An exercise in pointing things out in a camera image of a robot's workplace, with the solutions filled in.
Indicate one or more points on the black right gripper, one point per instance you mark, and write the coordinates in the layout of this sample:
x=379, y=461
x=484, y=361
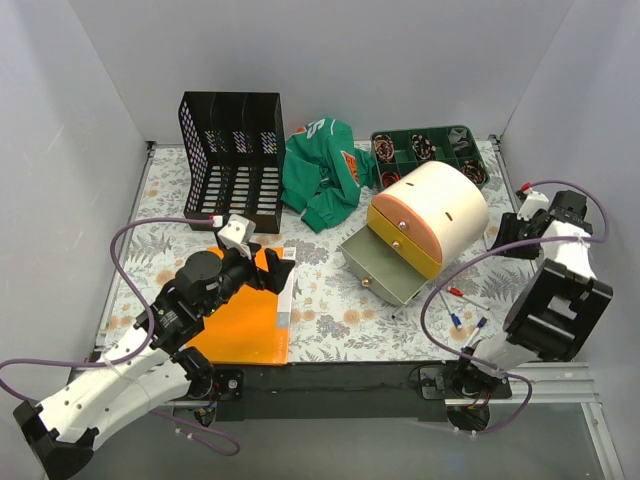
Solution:
x=523, y=232

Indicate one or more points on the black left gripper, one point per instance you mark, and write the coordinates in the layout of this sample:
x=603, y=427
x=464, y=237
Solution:
x=258, y=273

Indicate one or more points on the white drawer organizer box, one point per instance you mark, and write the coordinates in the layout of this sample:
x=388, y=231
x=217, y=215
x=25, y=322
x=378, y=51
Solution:
x=415, y=229

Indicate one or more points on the red-capped marker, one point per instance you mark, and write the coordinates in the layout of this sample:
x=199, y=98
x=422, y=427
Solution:
x=464, y=297

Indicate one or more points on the blue-capped marker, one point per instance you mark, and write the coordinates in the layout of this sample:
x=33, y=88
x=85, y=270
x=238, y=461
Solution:
x=475, y=332
x=454, y=318

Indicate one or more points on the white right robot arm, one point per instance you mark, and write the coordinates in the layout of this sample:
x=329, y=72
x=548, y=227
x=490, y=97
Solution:
x=556, y=312

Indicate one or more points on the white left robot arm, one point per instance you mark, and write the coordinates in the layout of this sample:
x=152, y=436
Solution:
x=150, y=364

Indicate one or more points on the orange notebook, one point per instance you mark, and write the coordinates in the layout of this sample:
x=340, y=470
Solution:
x=252, y=329

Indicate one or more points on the brown black rolled tie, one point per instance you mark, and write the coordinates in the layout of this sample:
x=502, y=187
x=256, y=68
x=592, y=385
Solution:
x=475, y=172

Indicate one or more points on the green sweatshirt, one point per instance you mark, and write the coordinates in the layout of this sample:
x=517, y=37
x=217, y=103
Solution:
x=323, y=173

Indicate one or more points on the grey folded sock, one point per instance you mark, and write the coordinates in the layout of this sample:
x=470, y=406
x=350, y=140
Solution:
x=461, y=141

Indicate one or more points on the black mesh file holder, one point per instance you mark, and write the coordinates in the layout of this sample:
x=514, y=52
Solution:
x=235, y=148

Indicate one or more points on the white-spotted black rolled tie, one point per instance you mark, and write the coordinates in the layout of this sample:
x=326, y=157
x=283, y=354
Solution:
x=424, y=150

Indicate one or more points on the orange black rolled tie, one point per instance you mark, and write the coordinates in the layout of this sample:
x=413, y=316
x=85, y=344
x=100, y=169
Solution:
x=388, y=178

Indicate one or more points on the green compartment organizer tray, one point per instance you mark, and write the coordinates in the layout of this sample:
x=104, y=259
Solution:
x=399, y=152

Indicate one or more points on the pink black rolled tie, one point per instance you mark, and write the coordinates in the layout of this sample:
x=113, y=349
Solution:
x=384, y=148

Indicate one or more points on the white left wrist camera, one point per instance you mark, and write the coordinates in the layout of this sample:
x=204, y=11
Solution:
x=237, y=229

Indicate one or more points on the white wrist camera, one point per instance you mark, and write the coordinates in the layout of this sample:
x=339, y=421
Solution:
x=531, y=202
x=237, y=229

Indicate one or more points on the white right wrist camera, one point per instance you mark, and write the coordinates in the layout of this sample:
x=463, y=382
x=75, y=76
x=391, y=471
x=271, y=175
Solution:
x=531, y=202

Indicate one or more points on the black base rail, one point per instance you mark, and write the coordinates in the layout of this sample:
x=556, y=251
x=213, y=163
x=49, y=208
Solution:
x=422, y=390

